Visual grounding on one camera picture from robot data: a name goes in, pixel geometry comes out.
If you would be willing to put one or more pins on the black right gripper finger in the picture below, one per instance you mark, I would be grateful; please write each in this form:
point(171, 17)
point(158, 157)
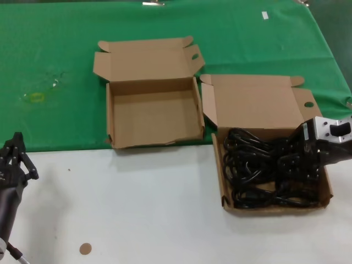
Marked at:
point(288, 165)
point(310, 171)

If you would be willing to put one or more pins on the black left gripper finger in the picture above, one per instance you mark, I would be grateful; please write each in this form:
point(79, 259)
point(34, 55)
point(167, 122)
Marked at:
point(8, 151)
point(26, 162)

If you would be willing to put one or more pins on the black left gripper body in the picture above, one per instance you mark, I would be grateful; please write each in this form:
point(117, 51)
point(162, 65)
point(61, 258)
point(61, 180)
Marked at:
point(9, 189)

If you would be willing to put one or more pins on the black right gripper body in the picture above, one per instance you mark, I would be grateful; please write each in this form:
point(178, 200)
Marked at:
point(308, 143)

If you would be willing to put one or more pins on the open brown cardboard box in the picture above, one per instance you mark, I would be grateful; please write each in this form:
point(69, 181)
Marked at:
point(253, 101)
point(154, 118)

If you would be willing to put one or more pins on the round brown cardboard disc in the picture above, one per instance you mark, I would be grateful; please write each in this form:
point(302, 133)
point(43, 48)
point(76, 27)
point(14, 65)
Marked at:
point(85, 249)

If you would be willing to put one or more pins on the green table cloth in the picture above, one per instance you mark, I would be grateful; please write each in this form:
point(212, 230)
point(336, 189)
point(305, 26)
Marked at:
point(55, 41)

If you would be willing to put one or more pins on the small white label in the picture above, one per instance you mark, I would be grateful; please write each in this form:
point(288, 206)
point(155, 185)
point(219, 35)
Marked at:
point(265, 15)

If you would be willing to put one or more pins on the metal cloth clip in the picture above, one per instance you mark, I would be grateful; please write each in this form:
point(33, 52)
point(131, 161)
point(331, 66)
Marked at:
point(303, 1)
point(154, 3)

